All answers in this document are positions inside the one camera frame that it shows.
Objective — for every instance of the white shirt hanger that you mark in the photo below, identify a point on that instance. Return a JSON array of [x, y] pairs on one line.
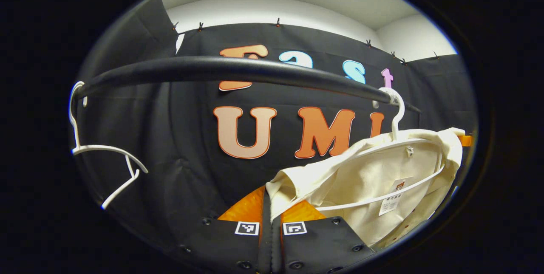
[[394, 127]]

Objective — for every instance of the empty white hanger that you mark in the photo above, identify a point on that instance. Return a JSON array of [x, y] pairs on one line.
[[97, 148]]

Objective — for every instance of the black clothes rack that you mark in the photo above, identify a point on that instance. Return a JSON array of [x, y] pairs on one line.
[[212, 68]]

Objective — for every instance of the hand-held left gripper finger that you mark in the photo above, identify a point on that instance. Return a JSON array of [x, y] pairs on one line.
[[276, 248], [265, 244]]

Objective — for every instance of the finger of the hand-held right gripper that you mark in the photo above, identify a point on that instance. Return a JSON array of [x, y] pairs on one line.
[[466, 140]]

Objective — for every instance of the cream shirt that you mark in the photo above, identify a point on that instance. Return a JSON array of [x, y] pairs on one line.
[[361, 176]]

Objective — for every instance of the row of black backdrop clips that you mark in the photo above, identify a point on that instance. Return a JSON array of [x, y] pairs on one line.
[[278, 22]]

